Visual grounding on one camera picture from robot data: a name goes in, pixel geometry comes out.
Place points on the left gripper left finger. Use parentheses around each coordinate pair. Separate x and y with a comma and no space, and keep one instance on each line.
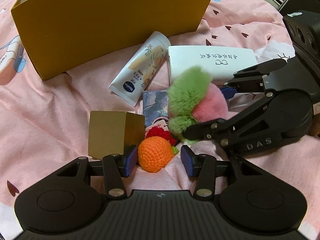
(116,167)

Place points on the gold square box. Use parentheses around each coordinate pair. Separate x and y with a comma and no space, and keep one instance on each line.
(113,132)

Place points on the orange cardboard box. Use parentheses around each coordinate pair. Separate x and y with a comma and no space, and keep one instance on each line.
(59,35)

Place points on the white lotion tube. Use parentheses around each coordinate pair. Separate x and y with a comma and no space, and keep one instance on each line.
(140,69)

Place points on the orange crochet strawberry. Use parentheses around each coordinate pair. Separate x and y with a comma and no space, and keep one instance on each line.
(154,153)

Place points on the illustrated card box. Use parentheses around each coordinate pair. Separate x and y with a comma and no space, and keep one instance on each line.
(155,106)

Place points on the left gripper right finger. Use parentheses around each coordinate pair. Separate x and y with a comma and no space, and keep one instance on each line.
(201,167)

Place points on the pink printed bed quilt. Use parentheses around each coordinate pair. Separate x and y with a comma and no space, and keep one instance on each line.
(44,124)

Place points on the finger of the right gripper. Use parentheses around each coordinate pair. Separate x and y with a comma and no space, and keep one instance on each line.
(250,80)
(248,127)

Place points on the white rectangular case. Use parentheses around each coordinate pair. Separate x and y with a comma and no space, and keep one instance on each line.
(220,62)

